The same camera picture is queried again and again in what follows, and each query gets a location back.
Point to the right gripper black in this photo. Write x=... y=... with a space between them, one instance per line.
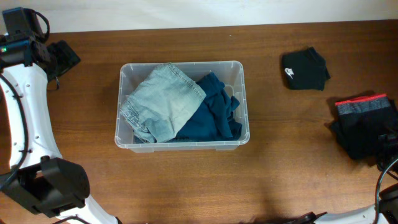
x=385 y=159

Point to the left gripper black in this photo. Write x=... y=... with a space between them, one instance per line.
x=63 y=58

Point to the black shorts red waistband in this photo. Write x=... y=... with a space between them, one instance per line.
x=361 y=120

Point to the light blue jeans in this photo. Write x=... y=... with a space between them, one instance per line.
x=162 y=104

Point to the black shirt white logo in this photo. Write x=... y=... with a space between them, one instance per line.
x=305 y=70

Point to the clear plastic storage container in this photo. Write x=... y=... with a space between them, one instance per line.
x=231 y=73

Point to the teal blue shirt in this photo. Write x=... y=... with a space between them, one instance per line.
x=214 y=119

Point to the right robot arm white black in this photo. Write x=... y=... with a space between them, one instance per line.
x=384 y=210

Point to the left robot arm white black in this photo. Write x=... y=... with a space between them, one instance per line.
x=40 y=180

